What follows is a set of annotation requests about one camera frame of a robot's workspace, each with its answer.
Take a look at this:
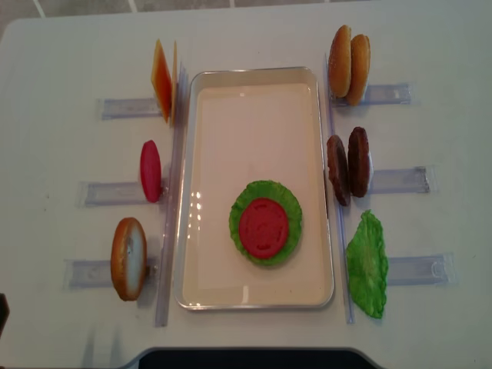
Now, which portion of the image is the upright bun half outer right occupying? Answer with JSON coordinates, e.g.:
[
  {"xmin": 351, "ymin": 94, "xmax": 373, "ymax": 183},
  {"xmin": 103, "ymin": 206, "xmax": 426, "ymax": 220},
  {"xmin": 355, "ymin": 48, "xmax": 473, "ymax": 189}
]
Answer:
[{"xmin": 345, "ymin": 34, "xmax": 371, "ymax": 106}]

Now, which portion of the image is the clear patty pusher track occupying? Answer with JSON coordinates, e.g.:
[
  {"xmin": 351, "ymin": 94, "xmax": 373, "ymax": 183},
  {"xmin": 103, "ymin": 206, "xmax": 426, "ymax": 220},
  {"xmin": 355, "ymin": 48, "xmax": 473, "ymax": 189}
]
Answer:
[{"xmin": 368, "ymin": 166, "xmax": 438, "ymax": 194}]

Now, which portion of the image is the upright bun half inner right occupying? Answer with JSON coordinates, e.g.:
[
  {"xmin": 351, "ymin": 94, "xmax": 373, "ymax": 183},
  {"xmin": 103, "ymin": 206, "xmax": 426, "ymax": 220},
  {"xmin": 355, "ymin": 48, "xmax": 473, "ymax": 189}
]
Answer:
[{"xmin": 327, "ymin": 25, "xmax": 351, "ymax": 98}]

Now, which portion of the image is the red tomato slice on tray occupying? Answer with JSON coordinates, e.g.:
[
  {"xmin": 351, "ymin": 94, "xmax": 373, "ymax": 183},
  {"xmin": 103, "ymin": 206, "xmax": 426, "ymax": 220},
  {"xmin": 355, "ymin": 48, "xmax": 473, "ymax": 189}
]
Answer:
[{"xmin": 238, "ymin": 198, "xmax": 289, "ymax": 260}]

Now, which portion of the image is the brown meat patty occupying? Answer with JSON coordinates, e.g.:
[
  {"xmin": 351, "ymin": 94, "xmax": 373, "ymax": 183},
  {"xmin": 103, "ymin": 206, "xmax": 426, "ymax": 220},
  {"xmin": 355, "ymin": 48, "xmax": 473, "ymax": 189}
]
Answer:
[
  {"xmin": 347, "ymin": 127, "xmax": 371, "ymax": 198},
  {"xmin": 327, "ymin": 135, "xmax": 351, "ymax": 207}
]

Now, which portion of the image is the clear right bun pusher track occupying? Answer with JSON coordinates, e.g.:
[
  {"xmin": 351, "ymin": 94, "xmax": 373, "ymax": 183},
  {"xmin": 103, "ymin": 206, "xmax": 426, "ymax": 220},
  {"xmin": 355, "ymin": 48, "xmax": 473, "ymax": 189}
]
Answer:
[{"xmin": 330, "ymin": 81, "xmax": 417, "ymax": 107}]

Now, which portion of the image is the green lettuce leaf on tray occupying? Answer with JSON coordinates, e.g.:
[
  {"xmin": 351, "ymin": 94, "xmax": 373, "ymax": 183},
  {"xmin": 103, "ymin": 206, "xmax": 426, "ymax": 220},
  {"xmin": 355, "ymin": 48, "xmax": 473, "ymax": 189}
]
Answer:
[{"xmin": 228, "ymin": 180, "xmax": 302, "ymax": 267}]

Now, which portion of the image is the upright bun slice left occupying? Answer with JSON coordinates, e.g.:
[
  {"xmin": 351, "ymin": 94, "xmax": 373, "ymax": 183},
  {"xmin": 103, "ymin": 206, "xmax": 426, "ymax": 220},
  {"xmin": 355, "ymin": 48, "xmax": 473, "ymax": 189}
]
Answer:
[{"xmin": 111, "ymin": 218, "xmax": 147, "ymax": 301}]

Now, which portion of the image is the clear cheese pusher track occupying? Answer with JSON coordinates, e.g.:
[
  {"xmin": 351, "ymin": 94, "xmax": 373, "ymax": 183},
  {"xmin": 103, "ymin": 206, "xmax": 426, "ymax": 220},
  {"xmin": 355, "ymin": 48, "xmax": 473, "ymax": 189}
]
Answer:
[{"xmin": 96, "ymin": 98, "xmax": 162, "ymax": 120}]

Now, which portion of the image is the clear tomato pusher track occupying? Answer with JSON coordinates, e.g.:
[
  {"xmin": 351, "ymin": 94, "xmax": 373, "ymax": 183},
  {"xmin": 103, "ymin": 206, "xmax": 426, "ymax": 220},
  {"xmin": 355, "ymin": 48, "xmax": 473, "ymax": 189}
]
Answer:
[{"xmin": 75, "ymin": 181, "xmax": 149, "ymax": 208}]

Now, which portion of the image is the clear long rail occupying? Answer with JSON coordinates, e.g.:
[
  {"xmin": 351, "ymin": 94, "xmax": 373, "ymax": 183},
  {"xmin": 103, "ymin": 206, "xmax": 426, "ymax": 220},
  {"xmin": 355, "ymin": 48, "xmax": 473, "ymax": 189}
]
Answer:
[
  {"xmin": 324, "ymin": 53, "xmax": 354, "ymax": 324},
  {"xmin": 155, "ymin": 62, "xmax": 189, "ymax": 327}
]

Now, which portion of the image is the red upright tomato slice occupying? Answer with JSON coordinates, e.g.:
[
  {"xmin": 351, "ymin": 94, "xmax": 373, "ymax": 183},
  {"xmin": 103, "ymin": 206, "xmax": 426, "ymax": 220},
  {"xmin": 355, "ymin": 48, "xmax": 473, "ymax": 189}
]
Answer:
[{"xmin": 140, "ymin": 140, "xmax": 162, "ymax": 203}]

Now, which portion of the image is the clear long rail right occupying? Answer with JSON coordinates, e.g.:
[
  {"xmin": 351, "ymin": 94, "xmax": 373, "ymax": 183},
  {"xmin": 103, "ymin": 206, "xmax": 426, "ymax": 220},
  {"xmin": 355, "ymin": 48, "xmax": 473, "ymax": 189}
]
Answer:
[{"xmin": 324, "ymin": 53, "xmax": 354, "ymax": 324}]

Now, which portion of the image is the brown meat patty outer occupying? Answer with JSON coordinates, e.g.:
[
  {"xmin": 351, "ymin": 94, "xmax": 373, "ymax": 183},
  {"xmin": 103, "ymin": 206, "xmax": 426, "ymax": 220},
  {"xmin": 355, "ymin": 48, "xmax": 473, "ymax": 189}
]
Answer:
[{"xmin": 347, "ymin": 127, "xmax": 371, "ymax": 198}]

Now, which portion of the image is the brown meat patty inner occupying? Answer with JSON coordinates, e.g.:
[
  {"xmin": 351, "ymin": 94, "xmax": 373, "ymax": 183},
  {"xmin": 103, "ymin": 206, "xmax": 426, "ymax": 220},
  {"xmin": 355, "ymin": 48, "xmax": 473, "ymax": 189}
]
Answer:
[{"xmin": 327, "ymin": 135, "xmax": 351, "ymax": 207}]

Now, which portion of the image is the green upright lettuce leaf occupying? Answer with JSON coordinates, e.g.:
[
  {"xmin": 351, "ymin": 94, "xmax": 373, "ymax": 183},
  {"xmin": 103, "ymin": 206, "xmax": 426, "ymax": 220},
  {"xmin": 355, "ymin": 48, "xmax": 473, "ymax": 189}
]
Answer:
[{"xmin": 346, "ymin": 210, "xmax": 389, "ymax": 319}]

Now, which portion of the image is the orange cheese slice outer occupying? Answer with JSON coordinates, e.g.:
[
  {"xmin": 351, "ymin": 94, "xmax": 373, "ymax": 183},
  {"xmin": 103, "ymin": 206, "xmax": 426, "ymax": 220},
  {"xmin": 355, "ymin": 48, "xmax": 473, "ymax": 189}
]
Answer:
[{"xmin": 151, "ymin": 39, "xmax": 172, "ymax": 122}]

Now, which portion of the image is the white rectangular metal tray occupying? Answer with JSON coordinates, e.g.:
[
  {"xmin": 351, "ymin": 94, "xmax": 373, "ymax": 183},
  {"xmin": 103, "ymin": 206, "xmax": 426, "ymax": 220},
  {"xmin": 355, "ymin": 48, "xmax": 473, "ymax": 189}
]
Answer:
[{"xmin": 173, "ymin": 67, "xmax": 334, "ymax": 311}]

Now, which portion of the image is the clear lettuce pusher track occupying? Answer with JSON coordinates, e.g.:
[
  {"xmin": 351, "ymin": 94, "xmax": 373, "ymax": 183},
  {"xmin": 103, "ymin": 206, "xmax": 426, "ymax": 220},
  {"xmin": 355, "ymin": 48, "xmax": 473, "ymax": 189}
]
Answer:
[{"xmin": 387, "ymin": 253, "xmax": 457, "ymax": 286}]

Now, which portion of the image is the upright bun half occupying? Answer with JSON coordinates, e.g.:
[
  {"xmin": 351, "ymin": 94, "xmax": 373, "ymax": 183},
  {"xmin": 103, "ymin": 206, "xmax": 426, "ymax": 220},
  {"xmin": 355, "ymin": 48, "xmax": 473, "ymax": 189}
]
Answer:
[
  {"xmin": 327, "ymin": 25, "xmax": 351, "ymax": 98},
  {"xmin": 345, "ymin": 34, "xmax": 371, "ymax": 106}
]

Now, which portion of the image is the clear left bun pusher track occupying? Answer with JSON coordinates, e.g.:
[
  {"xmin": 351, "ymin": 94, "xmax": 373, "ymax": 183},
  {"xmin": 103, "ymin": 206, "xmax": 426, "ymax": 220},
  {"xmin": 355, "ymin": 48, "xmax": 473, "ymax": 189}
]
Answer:
[{"xmin": 64, "ymin": 256, "xmax": 158, "ymax": 289}]

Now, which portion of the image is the clear long rail left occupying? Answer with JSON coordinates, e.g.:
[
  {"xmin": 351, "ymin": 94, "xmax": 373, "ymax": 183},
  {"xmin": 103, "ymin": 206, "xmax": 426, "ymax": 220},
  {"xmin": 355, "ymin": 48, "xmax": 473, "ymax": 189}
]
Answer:
[{"xmin": 155, "ymin": 62, "xmax": 189, "ymax": 327}]

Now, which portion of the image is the clear bun pusher track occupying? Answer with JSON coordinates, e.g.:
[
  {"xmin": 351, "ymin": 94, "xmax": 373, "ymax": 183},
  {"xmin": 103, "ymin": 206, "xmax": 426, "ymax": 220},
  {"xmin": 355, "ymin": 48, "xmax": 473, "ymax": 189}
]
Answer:
[
  {"xmin": 64, "ymin": 256, "xmax": 158, "ymax": 289},
  {"xmin": 330, "ymin": 81, "xmax": 417, "ymax": 107}
]

